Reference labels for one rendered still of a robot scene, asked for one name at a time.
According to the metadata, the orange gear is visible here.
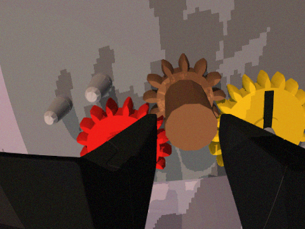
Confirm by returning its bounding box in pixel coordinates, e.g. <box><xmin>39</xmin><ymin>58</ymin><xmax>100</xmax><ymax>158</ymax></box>
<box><xmin>142</xmin><ymin>53</ymin><xmax>226</xmax><ymax>151</ymax></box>

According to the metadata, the red gear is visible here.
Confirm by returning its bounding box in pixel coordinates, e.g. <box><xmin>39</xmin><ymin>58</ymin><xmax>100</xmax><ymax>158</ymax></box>
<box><xmin>77</xmin><ymin>97</ymin><xmax>172</xmax><ymax>170</ymax></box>

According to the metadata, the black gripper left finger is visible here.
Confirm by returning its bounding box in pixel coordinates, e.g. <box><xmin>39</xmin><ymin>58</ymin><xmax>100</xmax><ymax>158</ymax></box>
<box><xmin>0</xmin><ymin>114</ymin><xmax>157</xmax><ymax>229</ymax></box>

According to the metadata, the yellow gear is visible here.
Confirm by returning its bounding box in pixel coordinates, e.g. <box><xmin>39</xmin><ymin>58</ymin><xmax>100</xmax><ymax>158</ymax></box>
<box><xmin>208</xmin><ymin>69</ymin><xmax>305</xmax><ymax>166</ymax></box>

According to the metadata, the grey mottled board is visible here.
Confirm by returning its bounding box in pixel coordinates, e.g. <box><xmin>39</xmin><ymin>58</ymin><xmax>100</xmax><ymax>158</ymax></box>
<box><xmin>0</xmin><ymin>0</ymin><xmax>305</xmax><ymax>183</ymax></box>

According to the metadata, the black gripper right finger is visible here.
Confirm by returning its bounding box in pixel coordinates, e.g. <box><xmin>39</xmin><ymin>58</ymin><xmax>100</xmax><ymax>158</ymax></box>
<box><xmin>219</xmin><ymin>114</ymin><xmax>305</xmax><ymax>229</ymax></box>

